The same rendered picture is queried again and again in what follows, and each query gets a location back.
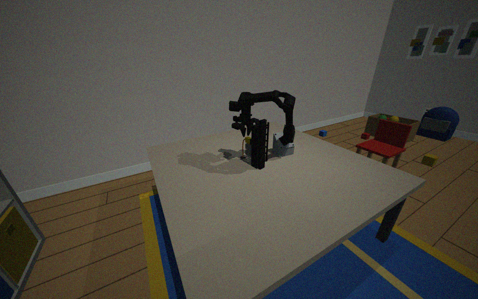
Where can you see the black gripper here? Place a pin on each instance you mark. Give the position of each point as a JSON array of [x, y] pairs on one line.
[[245, 120]]

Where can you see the yellow plug with cord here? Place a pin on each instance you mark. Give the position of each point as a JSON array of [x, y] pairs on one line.
[[247, 140]]

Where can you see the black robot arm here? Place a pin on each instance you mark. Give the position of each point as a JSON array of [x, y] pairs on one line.
[[247, 99]]

